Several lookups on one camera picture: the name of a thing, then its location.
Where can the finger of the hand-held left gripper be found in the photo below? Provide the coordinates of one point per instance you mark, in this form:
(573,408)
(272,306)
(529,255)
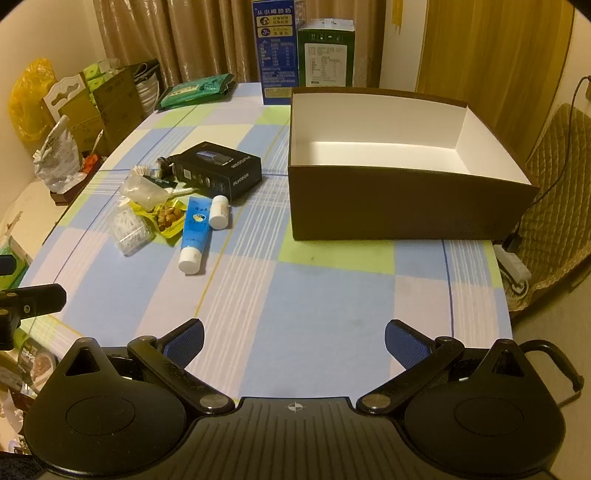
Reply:
(41,300)
(7,266)

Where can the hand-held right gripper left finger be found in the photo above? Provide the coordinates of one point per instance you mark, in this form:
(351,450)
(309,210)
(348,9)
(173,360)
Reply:
(187,344)

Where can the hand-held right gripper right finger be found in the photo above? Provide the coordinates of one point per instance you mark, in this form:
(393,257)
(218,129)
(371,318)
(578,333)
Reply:
(408,344)

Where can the clear floss pick box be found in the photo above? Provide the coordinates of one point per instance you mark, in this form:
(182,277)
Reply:
(129,230)

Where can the blue cream tube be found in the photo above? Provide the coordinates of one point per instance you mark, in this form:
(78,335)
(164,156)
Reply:
(196,230)

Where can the yellow snack packet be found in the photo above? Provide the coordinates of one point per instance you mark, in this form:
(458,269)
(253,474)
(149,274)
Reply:
(168,218)

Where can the white pill bottle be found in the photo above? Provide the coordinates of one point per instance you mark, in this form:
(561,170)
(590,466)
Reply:
(219,214)

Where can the cotton swab bag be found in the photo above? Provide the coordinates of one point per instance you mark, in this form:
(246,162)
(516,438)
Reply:
(143,189)

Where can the black product box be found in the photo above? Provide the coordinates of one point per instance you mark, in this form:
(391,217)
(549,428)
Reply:
(221,170)

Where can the checked cloth desktop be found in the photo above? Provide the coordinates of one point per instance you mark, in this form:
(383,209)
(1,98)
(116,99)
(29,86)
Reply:
(323,300)

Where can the printed food packet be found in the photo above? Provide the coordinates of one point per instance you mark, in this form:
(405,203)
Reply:
(37,364)

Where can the dark wooden tray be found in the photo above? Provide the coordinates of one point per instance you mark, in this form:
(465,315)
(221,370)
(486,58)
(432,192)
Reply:
(60,197)

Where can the crumpled clear plastic bag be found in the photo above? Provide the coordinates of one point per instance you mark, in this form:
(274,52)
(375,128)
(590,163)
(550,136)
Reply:
(57,157)

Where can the white power strip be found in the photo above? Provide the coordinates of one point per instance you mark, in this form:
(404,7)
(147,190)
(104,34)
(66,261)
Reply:
(512,265)

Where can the small orange object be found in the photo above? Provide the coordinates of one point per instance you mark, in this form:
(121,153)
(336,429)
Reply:
(91,161)

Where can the yellow plastic bag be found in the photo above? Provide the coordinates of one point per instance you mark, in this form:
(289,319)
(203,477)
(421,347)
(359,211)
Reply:
(27,106)

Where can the plain brown cardboard box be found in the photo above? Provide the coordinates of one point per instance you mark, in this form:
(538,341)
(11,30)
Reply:
(117,101)

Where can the green tissue packs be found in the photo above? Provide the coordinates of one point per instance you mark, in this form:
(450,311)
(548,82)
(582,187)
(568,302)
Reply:
(94,74)

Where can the striped paper bag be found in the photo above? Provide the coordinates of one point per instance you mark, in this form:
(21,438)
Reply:
(147,87)

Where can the green wipes packet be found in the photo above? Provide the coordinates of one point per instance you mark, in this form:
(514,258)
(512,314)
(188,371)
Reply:
(194,90)

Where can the green milk carton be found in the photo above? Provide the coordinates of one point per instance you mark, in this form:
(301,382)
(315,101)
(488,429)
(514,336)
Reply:
(325,60)

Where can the gold curtain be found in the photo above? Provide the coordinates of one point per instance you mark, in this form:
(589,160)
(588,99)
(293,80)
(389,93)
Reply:
(485,55)

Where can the beige curtain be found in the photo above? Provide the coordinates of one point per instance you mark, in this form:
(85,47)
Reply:
(198,37)

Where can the blue milk carton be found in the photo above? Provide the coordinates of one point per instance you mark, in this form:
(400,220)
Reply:
(277,55)

